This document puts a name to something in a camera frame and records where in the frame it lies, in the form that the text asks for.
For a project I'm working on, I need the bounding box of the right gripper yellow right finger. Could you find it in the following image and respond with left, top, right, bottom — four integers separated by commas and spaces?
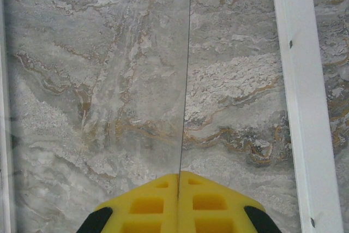
178, 170, 282, 233

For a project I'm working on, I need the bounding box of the white picture frame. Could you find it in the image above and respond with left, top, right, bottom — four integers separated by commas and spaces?
0, 0, 345, 233

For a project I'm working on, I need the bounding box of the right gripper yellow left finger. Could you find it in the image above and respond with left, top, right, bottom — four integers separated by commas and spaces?
77, 172, 179, 233

